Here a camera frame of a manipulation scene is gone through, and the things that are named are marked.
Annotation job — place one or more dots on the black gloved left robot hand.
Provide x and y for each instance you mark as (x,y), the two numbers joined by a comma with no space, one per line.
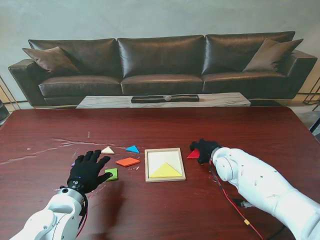
(86,172)

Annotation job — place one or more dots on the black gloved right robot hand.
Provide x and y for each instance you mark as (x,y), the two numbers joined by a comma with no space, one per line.
(206,150)

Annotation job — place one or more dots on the large red tangram triangle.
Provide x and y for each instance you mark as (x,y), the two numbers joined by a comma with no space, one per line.
(193,155)

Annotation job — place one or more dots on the large yellow tangram triangle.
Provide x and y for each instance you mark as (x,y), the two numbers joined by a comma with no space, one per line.
(165,172)

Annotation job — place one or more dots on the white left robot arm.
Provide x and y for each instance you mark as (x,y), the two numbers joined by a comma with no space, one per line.
(55,212)

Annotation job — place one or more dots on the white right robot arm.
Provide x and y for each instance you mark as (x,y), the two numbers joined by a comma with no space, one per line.
(262,182)

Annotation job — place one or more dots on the green tangram square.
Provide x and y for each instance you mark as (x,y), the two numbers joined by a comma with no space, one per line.
(113,172)

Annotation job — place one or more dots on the small cream tangram triangle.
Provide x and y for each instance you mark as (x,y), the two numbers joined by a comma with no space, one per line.
(108,151)

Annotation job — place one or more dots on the orange tangram parallelogram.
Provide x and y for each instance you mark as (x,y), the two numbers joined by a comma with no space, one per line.
(128,162)

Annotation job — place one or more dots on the square wooden puzzle tray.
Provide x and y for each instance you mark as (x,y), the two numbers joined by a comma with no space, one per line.
(162,156)

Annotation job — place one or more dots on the small blue tangram triangle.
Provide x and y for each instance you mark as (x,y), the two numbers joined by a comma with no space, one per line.
(132,150)

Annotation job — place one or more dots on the clear glass ball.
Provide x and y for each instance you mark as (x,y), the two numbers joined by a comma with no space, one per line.
(167,97)

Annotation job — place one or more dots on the marble coffee table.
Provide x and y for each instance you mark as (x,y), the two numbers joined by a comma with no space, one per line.
(105,101)

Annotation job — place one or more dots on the long black decorative tray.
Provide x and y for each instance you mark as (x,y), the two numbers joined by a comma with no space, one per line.
(150,99)

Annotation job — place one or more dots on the dark brown leather sofa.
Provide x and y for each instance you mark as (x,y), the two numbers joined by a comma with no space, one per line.
(160,60)

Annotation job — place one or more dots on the brown sofa cushion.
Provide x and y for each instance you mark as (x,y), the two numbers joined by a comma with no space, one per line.
(52,61)
(272,56)

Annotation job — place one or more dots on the thin metal side table frame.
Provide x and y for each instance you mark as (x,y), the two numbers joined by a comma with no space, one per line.
(10,97)
(311,93)

